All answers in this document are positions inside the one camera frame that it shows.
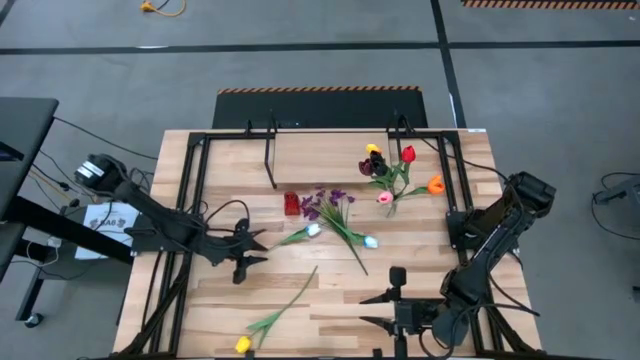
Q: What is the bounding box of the wooden shelf with black legs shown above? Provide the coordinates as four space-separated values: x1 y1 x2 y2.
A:
243 108 417 190

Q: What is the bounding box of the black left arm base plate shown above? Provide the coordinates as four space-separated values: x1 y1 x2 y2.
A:
123 227 211 253

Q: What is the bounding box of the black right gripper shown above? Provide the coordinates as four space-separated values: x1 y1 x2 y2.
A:
359 267 444 360

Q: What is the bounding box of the orange tulip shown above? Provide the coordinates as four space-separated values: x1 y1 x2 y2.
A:
389 174 446 209

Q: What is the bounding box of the black floor cable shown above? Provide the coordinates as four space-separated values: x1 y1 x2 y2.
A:
52 116 160 162

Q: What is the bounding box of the blackish purple tulip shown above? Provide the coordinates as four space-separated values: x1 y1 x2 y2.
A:
369 151 396 209

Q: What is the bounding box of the yellow and red tulip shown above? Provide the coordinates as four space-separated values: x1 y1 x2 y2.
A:
364 143 396 209

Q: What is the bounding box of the dark red tulip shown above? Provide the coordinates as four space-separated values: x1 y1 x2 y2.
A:
357 158 396 209

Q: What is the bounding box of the black desk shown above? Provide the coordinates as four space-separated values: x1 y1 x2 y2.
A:
0 97 136 329

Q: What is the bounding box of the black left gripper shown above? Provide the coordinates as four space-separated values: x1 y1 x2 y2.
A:
204 218 269 285

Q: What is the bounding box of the blue and white tulip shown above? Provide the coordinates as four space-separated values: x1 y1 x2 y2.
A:
349 232 380 250
268 222 323 250

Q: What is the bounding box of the yellow floor cable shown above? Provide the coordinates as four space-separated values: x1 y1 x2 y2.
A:
139 0 187 18

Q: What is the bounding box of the black floor mat striped edge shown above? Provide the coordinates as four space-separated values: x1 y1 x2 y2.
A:
212 85 430 130

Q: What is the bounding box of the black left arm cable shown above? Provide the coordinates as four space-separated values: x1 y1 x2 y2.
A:
127 167 251 251

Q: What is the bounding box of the red glass vase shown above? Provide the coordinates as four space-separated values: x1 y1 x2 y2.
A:
283 191 301 217

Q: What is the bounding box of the white printed paper sheet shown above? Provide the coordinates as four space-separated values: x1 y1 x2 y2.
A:
74 201 139 261

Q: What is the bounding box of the black yellow striped floor tape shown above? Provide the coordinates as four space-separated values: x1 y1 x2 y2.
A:
460 0 640 10

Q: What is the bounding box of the purple artificial flower bunch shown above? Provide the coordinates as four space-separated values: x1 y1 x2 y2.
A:
298 186 370 277

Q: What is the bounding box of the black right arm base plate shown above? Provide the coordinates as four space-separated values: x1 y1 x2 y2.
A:
446 208 516 251

